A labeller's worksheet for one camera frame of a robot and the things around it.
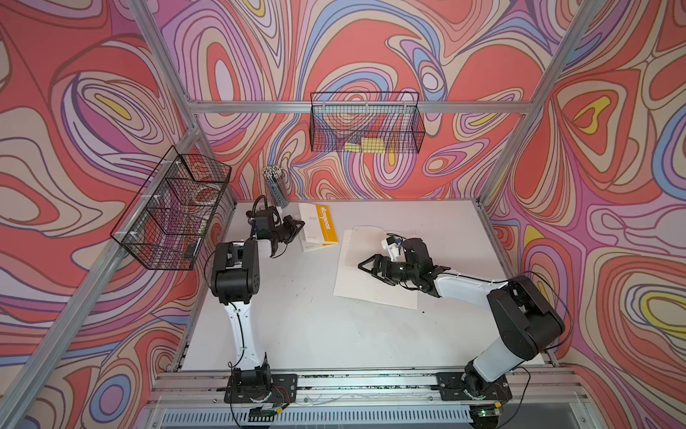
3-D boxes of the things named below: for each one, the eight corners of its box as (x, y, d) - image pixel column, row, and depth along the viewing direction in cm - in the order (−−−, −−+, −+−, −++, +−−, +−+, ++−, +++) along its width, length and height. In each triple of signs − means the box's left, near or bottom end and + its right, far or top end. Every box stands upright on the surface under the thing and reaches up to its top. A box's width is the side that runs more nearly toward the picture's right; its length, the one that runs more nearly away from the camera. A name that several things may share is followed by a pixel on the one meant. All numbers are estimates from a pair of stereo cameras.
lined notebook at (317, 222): (307, 248, 105) (306, 239, 100) (300, 214, 117) (298, 203, 112) (337, 242, 107) (336, 232, 102) (326, 208, 119) (325, 198, 114)
